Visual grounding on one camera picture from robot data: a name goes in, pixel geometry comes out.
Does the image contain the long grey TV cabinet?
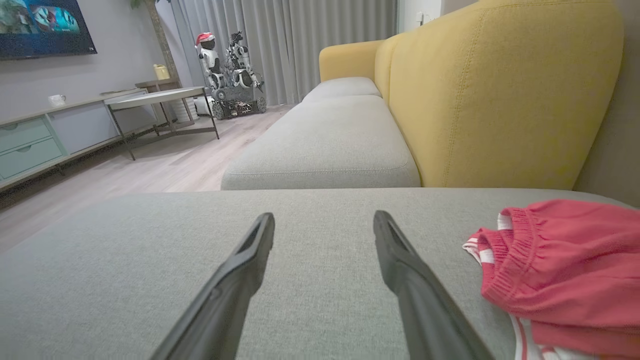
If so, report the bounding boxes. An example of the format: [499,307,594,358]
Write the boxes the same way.
[0,88,153,194]

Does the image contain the wooden side table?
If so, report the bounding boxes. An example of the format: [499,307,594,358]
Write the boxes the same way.
[134,77,182,94]

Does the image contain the white and black robot figure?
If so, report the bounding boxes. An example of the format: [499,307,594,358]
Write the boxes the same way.
[225,30,264,91]

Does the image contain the small grey sofa seat cushion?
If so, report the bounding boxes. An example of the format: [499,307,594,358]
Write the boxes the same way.
[302,76,384,105]

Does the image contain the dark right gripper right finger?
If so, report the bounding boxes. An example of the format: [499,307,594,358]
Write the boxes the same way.
[372,210,496,360]

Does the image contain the large grey sofa ottoman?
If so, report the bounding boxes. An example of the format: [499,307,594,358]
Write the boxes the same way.
[0,187,640,360]

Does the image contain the red shorts white stripes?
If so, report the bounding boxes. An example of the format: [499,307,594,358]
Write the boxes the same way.
[470,199,640,358]

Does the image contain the grey wheeled robot cart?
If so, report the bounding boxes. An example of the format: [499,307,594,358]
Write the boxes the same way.
[209,84,268,121]

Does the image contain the yellow sofa backrest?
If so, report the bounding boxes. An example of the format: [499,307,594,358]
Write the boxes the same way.
[373,0,625,190]

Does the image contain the wall television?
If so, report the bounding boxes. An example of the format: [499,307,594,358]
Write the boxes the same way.
[0,0,98,62]

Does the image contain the brown plant trunk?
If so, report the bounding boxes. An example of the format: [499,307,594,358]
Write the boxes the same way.
[130,0,181,82]

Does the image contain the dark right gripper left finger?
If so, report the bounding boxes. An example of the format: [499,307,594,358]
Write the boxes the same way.
[150,212,276,360]

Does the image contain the grey pleated curtain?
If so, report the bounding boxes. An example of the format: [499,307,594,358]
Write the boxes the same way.
[155,0,400,106]

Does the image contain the white robot with Santa hat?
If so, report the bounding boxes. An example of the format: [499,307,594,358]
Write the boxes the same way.
[194,32,227,92]

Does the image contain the white top coffee table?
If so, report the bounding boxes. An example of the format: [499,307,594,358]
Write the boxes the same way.
[103,86,221,162]

